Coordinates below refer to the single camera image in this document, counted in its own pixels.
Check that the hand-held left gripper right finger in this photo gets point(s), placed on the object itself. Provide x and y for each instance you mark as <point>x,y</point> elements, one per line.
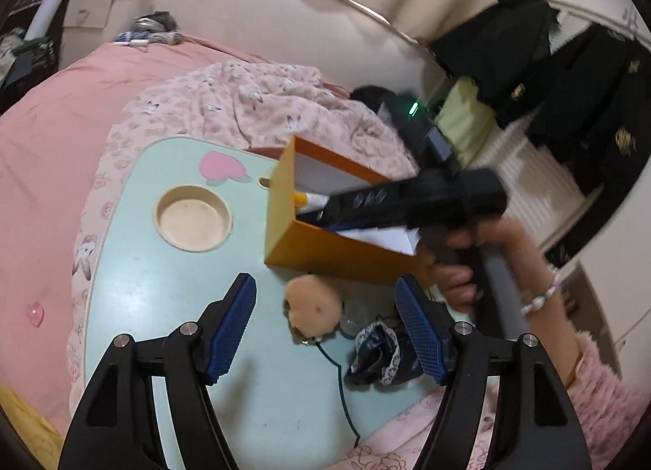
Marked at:
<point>422,332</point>

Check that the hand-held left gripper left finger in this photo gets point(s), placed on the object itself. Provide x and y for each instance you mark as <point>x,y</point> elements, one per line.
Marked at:
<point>231,327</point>

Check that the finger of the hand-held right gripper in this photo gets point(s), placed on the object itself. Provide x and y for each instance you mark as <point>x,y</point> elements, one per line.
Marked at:
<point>346,223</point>
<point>366,199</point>

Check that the orange cardboard box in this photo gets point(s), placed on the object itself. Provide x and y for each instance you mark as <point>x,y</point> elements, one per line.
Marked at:
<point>330,259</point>

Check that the yellow and white tube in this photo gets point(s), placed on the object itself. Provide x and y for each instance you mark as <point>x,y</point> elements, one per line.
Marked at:
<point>309,199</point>

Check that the person's right forearm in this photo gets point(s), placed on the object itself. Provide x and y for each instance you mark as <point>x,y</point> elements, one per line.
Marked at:
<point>585,373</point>

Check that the person's right hand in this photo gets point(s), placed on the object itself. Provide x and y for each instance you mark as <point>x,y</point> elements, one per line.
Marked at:
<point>503,246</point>

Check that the dark lace scrunchie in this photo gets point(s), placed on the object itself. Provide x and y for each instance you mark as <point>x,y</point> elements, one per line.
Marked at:
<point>376,353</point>

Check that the light green hanging garment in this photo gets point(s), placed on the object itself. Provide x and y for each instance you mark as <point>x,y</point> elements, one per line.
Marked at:
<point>465,119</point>

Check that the light blue lap table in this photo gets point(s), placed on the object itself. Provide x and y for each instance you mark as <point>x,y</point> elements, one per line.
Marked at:
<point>152,297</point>

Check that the white louvered wardrobe door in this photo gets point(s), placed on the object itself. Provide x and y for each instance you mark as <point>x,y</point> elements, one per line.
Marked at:
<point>549,180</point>

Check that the black cloth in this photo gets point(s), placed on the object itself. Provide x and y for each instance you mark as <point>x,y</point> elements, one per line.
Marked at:
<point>371,95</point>

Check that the pink floral blanket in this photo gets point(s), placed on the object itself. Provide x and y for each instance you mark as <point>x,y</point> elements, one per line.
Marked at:
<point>254,98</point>

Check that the black hanging jacket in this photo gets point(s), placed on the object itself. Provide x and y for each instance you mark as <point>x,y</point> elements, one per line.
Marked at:
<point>498,42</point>
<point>595,109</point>

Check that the white padded headboard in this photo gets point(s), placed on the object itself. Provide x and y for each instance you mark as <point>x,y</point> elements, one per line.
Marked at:
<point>285,27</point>

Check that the small pink heart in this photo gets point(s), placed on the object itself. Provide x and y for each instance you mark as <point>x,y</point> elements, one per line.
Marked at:
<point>34,313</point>

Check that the yellow cloth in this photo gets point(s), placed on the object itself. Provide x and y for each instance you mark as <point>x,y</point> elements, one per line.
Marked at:
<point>25,429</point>

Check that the pink bed sheet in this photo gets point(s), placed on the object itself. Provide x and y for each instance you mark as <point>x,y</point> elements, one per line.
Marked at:
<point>51,170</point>

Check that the pile of grey clothes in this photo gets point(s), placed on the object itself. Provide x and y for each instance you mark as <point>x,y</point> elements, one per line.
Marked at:
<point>152,27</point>

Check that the white nightstand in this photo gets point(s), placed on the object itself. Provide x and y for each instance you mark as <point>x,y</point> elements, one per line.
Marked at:
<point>91,17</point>

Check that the dark bag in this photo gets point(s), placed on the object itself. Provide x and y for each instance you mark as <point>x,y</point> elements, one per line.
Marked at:
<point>25,63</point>

